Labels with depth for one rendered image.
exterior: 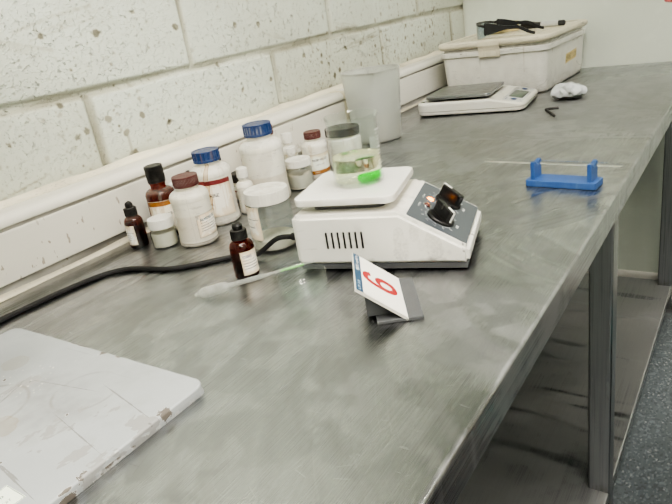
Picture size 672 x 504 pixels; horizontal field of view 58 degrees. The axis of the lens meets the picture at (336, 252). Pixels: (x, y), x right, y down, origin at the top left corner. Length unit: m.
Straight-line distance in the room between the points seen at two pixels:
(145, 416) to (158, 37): 0.72
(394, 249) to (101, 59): 0.56
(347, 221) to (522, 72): 1.10
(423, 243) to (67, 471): 0.40
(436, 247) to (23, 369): 0.43
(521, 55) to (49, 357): 1.36
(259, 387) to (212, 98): 0.74
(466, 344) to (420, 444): 0.13
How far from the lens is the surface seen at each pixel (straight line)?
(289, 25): 1.37
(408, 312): 0.59
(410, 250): 0.68
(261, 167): 1.00
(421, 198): 0.72
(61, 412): 0.57
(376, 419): 0.47
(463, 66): 1.77
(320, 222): 0.69
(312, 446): 0.46
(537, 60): 1.69
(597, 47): 2.07
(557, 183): 0.92
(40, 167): 0.96
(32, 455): 0.53
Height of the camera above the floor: 1.03
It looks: 22 degrees down
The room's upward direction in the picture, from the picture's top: 9 degrees counter-clockwise
